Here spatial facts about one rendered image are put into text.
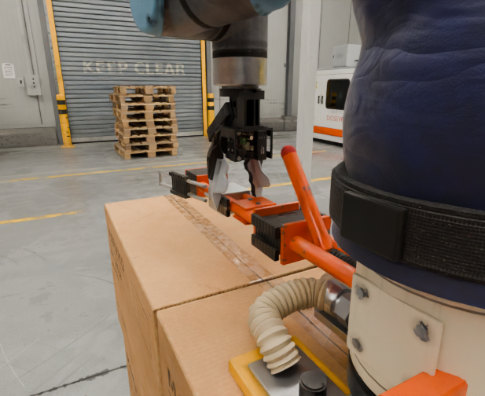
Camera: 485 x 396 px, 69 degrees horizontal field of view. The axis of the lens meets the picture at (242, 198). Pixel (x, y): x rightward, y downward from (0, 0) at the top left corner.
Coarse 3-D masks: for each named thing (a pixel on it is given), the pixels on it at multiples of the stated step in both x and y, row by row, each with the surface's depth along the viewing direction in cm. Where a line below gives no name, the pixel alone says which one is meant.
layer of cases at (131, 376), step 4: (124, 340) 113; (124, 344) 115; (128, 356) 107; (128, 360) 109; (128, 364) 112; (128, 368) 114; (132, 368) 101; (128, 372) 116; (132, 372) 103; (128, 376) 119; (132, 376) 105; (132, 380) 106; (136, 380) 95; (132, 384) 108; (136, 384) 96; (132, 388) 110; (136, 388) 98; (132, 392) 113; (136, 392) 100
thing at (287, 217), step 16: (256, 208) 54; (272, 208) 55; (288, 208) 56; (256, 224) 52; (272, 224) 49; (288, 224) 47; (304, 224) 49; (256, 240) 53; (272, 240) 50; (288, 240) 48; (272, 256) 49; (288, 256) 49
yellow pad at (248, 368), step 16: (256, 352) 44; (304, 352) 44; (240, 368) 41; (256, 368) 41; (288, 368) 41; (304, 368) 41; (320, 368) 41; (240, 384) 40; (256, 384) 39; (272, 384) 38; (288, 384) 38; (304, 384) 35; (320, 384) 35; (336, 384) 39
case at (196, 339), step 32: (256, 288) 61; (160, 320) 53; (192, 320) 53; (224, 320) 53; (288, 320) 53; (160, 352) 56; (192, 352) 47; (224, 352) 47; (320, 352) 47; (192, 384) 42; (224, 384) 42
